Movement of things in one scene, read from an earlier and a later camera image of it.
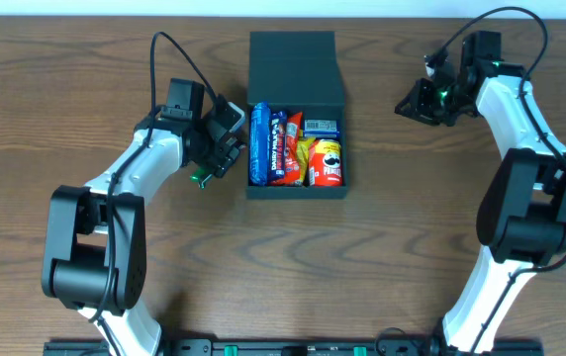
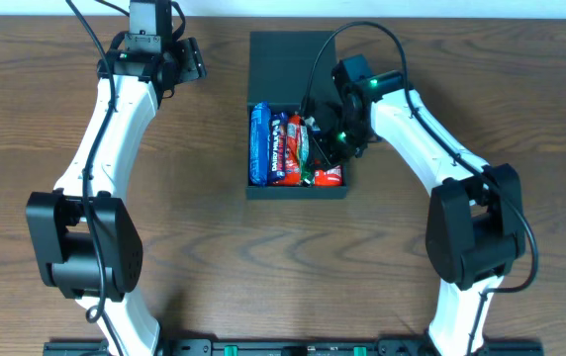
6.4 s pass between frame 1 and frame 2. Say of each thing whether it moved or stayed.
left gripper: moved
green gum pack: moved
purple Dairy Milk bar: stayed
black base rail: stayed
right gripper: moved
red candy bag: stayed
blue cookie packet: stayed
